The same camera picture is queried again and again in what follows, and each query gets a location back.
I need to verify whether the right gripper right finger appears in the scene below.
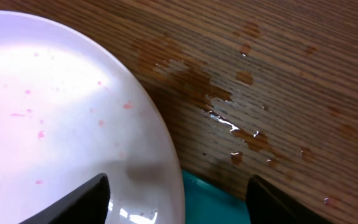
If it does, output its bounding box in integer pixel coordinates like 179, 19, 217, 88
246, 175, 332, 224

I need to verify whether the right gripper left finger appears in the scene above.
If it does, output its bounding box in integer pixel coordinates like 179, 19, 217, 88
21, 173, 111, 224

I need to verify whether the white plate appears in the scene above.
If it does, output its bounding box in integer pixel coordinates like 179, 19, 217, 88
0, 11, 185, 223

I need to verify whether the teal plastic serving tray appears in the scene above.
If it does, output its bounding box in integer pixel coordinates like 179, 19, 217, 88
182, 171, 251, 224

